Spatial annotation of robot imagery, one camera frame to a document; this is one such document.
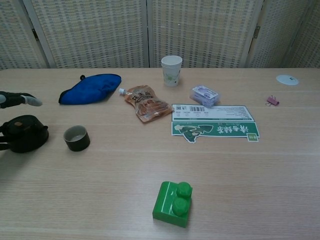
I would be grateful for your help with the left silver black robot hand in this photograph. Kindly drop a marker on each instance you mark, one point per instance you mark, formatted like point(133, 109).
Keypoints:
point(15, 98)

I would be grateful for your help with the black teapot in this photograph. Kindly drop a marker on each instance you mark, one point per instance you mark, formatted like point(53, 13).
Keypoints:
point(25, 136)

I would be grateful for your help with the dark green tea cup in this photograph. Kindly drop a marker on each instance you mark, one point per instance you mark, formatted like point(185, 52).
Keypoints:
point(77, 144)

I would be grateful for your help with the blue cloth pot holder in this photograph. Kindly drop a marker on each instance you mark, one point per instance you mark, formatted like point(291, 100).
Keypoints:
point(87, 91)

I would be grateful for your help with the woven folding screen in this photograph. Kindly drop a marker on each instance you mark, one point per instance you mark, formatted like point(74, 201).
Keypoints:
point(100, 30)

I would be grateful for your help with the orange spouted snack pouch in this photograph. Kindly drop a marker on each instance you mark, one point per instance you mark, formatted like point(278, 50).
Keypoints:
point(147, 105)

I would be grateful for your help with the white paper cup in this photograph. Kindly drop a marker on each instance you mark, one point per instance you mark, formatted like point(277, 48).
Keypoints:
point(171, 72)

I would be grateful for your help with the green toy brick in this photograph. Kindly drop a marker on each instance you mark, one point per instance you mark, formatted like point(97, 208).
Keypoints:
point(167, 205)

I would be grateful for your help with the small clear plastic packet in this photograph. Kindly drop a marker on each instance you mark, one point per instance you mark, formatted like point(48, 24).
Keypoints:
point(205, 96)

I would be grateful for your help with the green white flattened carton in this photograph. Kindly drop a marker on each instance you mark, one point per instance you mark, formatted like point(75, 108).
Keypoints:
point(215, 130)

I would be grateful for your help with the pink binder clip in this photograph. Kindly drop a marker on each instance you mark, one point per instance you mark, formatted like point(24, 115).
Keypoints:
point(273, 100)

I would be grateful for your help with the white round disc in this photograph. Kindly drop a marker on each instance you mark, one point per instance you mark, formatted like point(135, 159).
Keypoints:
point(285, 79)

